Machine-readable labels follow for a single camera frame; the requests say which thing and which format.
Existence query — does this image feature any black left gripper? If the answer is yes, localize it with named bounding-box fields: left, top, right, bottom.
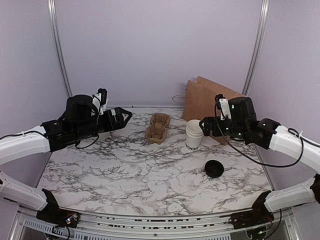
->
left=73, top=106, right=132, bottom=141

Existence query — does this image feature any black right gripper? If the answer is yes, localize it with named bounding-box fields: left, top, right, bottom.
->
left=199, top=116, right=248, bottom=141

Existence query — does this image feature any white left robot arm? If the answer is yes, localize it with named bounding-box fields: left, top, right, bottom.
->
left=0, top=89, right=132, bottom=165

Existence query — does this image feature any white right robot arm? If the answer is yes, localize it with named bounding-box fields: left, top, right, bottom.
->
left=199, top=94, right=320, bottom=224

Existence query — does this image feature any white utensil holder cup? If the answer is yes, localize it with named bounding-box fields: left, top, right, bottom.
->
left=109, top=129, right=126, bottom=137

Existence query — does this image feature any brown paper bag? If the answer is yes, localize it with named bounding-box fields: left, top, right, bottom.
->
left=182, top=76, right=244, bottom=134

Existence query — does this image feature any cardboard cup carrier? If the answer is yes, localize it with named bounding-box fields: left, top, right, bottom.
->
left=145, top=113, right=171, bottom=145

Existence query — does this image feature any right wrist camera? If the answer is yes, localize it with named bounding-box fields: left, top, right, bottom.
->
left=215, top=94, right=231, bottom=121

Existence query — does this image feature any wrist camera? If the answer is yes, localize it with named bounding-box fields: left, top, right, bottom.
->
left=215, top=94, right=231, bottom=121
left=92, top=88, right=109, bottom=112

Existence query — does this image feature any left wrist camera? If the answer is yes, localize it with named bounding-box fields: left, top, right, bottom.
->
left=92, top=88, right=109, bottom=112

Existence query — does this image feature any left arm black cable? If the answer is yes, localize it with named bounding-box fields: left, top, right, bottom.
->
left=0, top=102, right=106, bottom=150

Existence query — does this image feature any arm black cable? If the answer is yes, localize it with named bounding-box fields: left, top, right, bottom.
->
left=214, top=119, right=320, bottom=168
left=0, top=102, right=106, bottom=150

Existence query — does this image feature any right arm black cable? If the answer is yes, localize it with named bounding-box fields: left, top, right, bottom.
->
left=214, top=119, right=320, bottom=168

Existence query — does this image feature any aluminium front rail frame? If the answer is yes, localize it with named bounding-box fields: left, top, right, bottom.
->
left=8, top=207, right=301, bottom=240

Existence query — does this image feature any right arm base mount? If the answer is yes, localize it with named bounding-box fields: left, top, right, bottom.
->
left=228, top=190, right=275, bottom=230

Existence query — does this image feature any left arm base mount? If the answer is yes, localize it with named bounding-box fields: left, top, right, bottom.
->
left=36, top=188, right=80, bottom=228

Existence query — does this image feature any right aluminium corner post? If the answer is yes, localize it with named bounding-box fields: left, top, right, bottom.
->
left=242, top=0, right=270, bottom=96

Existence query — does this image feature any aluminium corner post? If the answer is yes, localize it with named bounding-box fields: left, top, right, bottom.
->
left=242, top=0, right=270, bottom=96
left=47, top=0, right=73, bottom=97

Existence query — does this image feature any left aluminium corner post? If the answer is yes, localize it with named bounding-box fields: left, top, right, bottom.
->
left=47, top=0, right=73, bottom=97

